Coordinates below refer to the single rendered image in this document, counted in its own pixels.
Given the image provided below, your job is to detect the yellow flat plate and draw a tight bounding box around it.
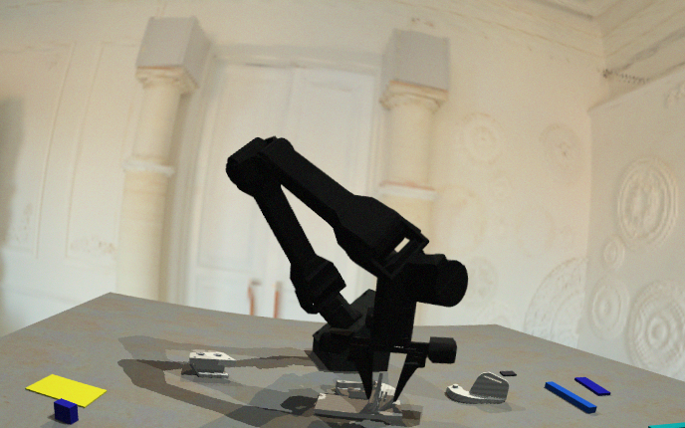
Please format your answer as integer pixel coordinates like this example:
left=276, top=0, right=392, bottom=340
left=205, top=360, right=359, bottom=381
left=25, top=374, right=107, bottom=408

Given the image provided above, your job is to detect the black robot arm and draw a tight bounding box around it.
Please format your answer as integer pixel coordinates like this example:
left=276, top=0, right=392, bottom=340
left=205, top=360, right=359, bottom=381
left=225, top=135, right=468, bottom=329

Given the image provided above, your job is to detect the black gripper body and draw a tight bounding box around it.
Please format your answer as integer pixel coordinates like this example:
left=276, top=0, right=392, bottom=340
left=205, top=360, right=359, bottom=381
left=319, top=296, right=457, bottom=364

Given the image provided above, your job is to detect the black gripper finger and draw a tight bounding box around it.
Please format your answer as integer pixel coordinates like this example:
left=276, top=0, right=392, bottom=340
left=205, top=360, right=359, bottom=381
left=347, top=351, right=373, bottom=399
left=393, top=355, right=425, bottom=402

